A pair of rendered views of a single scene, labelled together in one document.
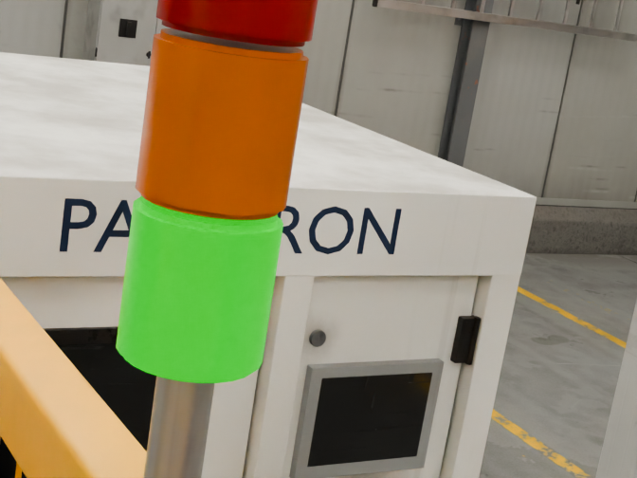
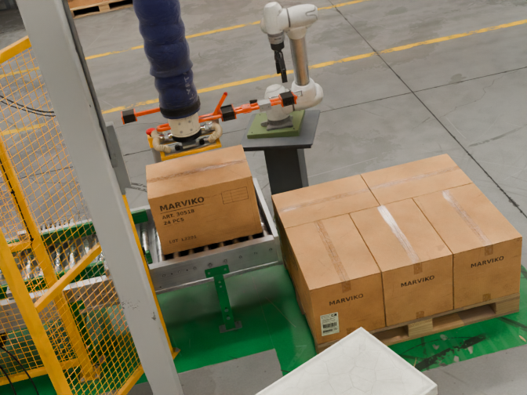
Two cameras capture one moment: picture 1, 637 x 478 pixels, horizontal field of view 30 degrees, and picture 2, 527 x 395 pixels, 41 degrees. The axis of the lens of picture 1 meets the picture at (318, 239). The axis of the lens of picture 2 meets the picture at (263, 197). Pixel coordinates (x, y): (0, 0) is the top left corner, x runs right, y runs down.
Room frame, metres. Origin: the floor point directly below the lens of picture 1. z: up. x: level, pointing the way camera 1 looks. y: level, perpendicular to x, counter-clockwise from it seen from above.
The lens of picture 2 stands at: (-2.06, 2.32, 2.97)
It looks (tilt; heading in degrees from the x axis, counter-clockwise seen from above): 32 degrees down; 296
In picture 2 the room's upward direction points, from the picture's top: 10 degrees counter-clockwise
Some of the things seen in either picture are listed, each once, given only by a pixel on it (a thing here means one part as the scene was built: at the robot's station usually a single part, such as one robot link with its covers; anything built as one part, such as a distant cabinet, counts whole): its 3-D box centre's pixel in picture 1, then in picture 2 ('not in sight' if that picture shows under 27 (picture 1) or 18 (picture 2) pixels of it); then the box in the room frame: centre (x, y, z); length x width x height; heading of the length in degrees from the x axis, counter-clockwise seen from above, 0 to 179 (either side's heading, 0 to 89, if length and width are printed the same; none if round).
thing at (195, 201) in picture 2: not in sight; (203, 198); (-0.16, -0.80, 0.75); 0.60 x 0.40 x 0.40; 30
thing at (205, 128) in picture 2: not in sight; (186, 132); (-0.16, -0.79, 1.20); 0.34 x 0.25 x 0.06; 33
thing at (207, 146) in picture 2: not in sight; (190, 146); (-0.21, -0.71, 1.16); 0.34 x 0.10 x 0.05; 33
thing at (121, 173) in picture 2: not in sight; (99, 159); (-0.31, 0.19, 1.62); 0.20 x 0.05 x 0.30; 31
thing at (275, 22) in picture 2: not in sight; (275, 16); (-0.67, -1.12, 1.75); 0.13 x 0.11 x 0.16; 26
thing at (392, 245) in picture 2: not in sight; (387, 240); (-1.20, -1.07, 0.34); 1.20 x 1.00 x 0.40; 31
